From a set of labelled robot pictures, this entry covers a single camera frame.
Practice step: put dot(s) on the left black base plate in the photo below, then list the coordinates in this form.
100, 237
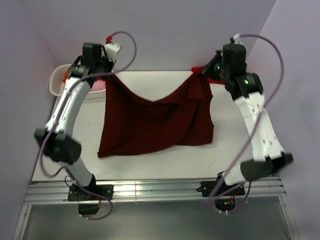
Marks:
105, 191

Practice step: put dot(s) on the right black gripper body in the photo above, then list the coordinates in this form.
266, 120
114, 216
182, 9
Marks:
215, 69

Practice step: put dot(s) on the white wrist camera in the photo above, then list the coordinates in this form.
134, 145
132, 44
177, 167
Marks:
236, 39
112, 50

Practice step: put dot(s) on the aluminium front rail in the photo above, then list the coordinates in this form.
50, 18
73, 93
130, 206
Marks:
57, 192

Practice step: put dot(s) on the orange rolled t-shirt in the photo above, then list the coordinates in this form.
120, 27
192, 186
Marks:
65, 77

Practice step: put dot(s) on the dark red t-shirt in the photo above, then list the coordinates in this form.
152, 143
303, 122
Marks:
135, 126

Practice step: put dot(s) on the pink rolled t-shirt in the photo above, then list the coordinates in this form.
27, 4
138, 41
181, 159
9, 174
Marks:
98, 85

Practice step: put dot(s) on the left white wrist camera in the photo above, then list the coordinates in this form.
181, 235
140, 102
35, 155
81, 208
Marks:
112, 50

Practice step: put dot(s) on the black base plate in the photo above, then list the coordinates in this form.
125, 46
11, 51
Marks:
105, 191
207, 186

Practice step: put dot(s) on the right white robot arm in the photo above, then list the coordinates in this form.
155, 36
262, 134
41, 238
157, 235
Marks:
246, 90

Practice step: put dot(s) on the white plastic basket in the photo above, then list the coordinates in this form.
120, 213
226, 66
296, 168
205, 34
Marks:
57, 87

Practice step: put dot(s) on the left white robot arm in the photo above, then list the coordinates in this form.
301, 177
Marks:
56, 138

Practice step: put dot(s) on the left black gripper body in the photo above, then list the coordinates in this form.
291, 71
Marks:
104, 65

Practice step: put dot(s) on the bright red folded t-shirt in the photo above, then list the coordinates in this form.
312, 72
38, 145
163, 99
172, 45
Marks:
211, 81

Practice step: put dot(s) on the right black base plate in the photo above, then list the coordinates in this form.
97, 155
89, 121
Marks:
207, 186

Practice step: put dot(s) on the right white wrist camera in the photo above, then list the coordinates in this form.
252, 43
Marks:
236, 39

